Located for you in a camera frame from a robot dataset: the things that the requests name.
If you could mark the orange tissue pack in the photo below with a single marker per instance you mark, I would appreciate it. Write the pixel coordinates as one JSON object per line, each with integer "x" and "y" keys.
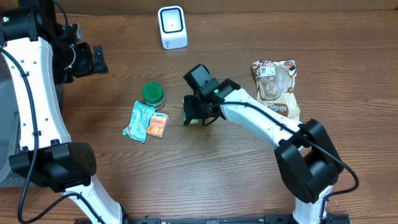
{"x": 158, "y": 124}

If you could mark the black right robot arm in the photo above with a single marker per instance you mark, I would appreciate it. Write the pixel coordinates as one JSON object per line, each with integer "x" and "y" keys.
{"x": 308, "y": 161}

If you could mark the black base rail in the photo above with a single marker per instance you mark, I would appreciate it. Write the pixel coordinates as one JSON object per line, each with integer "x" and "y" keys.
{"x": 202, "y": 221}

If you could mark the teal tissue pack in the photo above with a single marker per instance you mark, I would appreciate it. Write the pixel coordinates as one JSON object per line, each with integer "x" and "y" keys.
{"x": 139, "y": 122}

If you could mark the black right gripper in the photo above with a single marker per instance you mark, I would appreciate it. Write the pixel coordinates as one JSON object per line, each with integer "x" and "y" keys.
{"x": 193, "y": 112}

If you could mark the white barcode scanner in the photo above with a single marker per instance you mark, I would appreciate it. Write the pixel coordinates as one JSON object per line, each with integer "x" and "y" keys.
{"x": 173, "y": 30}

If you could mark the small teal carton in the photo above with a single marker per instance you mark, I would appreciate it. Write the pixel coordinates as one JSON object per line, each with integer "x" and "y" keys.
{"x": 193, "y": 121}

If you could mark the green capped bottle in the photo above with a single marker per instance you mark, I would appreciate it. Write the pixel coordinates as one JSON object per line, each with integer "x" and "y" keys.
{"x": 153, "y": 95}

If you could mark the grey plastic mesh basket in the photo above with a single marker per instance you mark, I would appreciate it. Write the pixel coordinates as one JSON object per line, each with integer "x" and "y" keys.
{"x": 10, "y": 133}

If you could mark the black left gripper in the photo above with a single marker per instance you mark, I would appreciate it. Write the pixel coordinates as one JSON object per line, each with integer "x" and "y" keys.
{"x": 94, "y": 59}

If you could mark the brown white snack pouch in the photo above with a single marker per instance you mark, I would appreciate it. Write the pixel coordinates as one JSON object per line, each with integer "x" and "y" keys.
{"x": 275, "y": 83}

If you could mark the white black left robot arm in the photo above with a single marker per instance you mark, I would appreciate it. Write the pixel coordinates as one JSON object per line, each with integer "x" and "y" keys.
{"x": 41, "y": 54}

